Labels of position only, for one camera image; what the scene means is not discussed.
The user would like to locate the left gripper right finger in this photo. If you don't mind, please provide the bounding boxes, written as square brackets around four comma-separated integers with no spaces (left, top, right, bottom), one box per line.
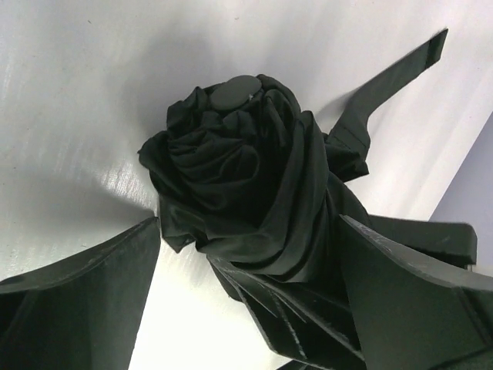
[339,216,492,370]

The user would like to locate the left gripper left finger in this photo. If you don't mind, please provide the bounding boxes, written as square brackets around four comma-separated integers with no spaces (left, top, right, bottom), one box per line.
[1,217,161,369]

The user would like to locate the black folding umbrella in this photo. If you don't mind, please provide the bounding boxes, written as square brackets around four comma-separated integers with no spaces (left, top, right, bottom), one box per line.
[139,32,447,301]

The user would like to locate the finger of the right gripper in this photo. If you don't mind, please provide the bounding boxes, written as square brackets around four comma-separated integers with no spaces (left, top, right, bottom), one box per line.
[207,257,366,369]
[370,215,478,269]

